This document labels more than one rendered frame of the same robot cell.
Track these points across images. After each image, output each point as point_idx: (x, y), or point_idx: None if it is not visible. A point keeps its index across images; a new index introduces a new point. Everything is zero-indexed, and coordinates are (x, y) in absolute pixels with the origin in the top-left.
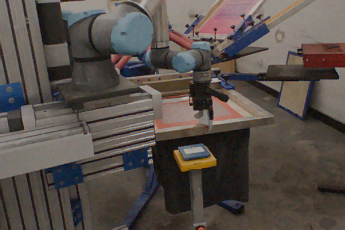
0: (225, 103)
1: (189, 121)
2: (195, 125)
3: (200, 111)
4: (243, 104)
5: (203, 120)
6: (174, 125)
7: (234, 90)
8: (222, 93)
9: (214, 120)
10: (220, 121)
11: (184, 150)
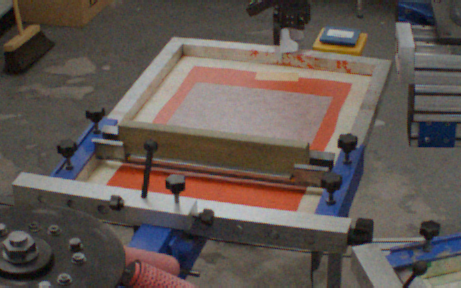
0: (160, 114)
1: (284, 90)
2: (304, 52)
3: (287, 38)
4: (154, 82)
5: (296, 34)
6: (318, 88)
7: (108, 115)
8: (256, 0)
9: (243, 79)
10: (259, 48)
11: (352, 36)
